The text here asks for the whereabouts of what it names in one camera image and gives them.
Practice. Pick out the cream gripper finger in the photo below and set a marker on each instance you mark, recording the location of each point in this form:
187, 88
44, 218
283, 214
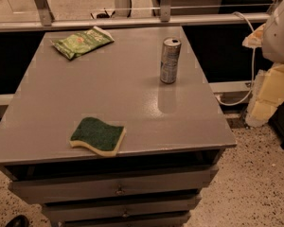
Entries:
254, 40

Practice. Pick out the silver blue redbull can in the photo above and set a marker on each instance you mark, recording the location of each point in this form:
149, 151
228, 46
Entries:
169, 59

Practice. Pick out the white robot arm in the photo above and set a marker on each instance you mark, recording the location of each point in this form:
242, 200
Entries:
270, 36

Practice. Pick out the green jalapeno chip bag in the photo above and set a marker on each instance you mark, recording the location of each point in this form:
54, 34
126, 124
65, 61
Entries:
83, 42

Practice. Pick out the grey drawer cabinet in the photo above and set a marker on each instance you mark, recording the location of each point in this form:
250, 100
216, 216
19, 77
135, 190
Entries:
167, 125

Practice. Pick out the green yellow sponge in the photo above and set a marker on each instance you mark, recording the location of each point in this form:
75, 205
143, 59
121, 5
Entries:
103, 139

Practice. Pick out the middle grey drawer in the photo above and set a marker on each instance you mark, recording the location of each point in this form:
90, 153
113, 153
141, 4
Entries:
122, 208

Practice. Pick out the grey drawer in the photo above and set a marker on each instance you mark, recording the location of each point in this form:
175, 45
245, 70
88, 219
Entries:
114, 184
122, 208
176, 219

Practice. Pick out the bottom grey drawer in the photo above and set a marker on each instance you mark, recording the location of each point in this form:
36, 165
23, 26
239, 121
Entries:
176, 219

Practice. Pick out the grey metal railing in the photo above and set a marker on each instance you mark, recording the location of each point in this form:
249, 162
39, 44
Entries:
26, 15

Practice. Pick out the top grey drawer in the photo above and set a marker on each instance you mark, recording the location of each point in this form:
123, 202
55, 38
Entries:
114, 184

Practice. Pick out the black shoe tip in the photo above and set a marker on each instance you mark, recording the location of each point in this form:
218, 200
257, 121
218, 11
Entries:
19, 221

